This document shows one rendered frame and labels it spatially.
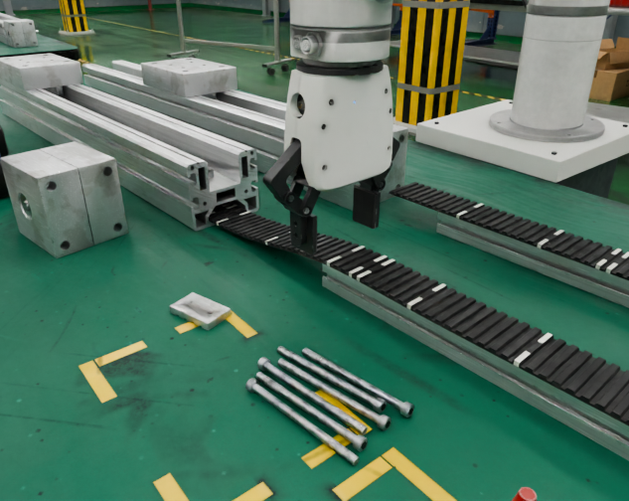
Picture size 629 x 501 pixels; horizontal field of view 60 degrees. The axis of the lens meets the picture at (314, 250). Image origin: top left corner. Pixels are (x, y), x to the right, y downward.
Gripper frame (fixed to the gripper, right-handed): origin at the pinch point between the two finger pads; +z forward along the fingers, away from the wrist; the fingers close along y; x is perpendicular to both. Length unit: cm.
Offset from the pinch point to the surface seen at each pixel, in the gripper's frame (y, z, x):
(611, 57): 495, 49, 165
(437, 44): 282, 24, 196
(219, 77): 21, -5, 52
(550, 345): 1.3, 2.7, -22.2
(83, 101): 2, 0, 70
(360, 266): -0.9, 2.6, -4.3
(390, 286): -1.5, 2.6, -8.5
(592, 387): -1.0, 2.7, -26.4
